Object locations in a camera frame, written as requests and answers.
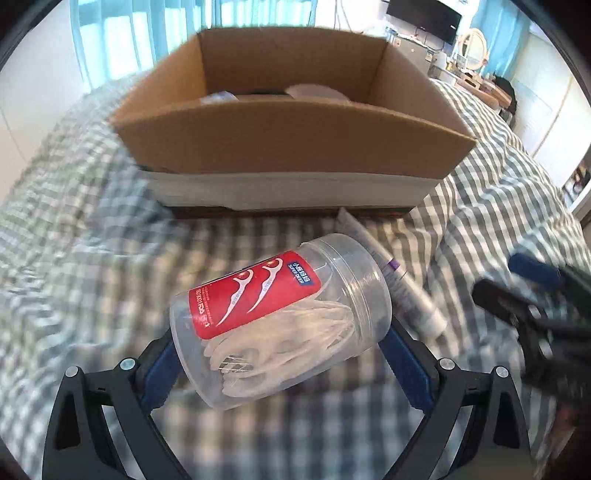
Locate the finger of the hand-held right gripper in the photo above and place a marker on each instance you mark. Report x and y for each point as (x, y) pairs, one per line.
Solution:
(498, 295)
(538, 270)

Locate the clear dental floss pick jar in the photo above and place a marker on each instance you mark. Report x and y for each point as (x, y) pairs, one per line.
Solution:
(277, 332)

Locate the white dressing table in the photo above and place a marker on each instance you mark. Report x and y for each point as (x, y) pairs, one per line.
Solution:
(475, 85)

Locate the brown cardboard box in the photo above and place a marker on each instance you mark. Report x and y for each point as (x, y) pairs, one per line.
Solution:
(295, 138)

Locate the white slatted wardrobe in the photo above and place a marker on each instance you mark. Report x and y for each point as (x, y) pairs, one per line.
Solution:
(549, 101)

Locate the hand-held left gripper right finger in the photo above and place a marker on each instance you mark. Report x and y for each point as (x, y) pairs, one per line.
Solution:
(407, 367)

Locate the black bag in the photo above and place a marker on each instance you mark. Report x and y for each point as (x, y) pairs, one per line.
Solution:
(504, 94)

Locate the narrow teal curtain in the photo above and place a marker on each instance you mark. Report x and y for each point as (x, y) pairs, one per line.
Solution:
(496, 23)

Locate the small grey fridge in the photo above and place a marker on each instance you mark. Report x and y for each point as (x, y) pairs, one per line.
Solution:
(411, 48)

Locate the oval white vanity mirror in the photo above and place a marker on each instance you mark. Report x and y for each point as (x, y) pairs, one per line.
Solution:
(473, 48)

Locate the black wall television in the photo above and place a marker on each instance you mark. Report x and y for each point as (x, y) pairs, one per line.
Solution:
(425, 18)

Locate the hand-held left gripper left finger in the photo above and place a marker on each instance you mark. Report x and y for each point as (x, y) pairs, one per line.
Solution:
(154, 383)

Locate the wide teal curtain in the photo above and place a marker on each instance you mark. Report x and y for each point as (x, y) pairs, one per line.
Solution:
(115, 41)

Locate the white purple tube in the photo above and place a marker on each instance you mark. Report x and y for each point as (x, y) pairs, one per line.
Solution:
(406, 286)

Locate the grey checkered blanket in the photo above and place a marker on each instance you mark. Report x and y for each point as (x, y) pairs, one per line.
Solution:
(92, 230)

